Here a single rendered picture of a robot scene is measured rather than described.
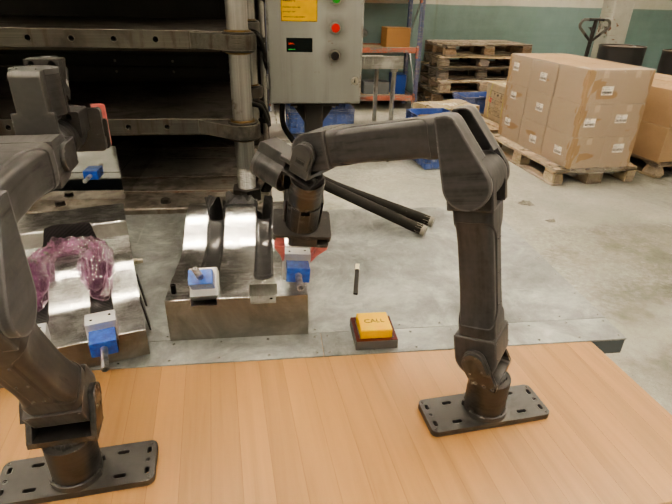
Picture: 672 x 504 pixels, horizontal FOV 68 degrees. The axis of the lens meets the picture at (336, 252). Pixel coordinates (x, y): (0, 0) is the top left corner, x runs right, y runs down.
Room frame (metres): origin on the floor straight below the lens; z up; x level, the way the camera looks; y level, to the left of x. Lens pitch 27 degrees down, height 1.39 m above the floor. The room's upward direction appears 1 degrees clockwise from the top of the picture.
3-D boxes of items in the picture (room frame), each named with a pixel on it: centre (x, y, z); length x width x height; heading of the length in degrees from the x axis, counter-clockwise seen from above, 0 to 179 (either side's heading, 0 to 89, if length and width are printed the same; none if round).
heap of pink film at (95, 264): (0.90, 0.55, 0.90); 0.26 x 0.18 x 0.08; 25
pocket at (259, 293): (0.81, 0.14, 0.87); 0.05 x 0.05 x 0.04; 7
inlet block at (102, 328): (0.68, 0.39, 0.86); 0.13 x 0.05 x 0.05; 25
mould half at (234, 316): (1.03, 0.21, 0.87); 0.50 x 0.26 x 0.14; 7
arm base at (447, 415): (0.60, -0.24, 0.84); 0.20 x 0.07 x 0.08; 103
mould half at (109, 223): (0.90, 0.56, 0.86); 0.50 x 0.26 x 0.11; 25
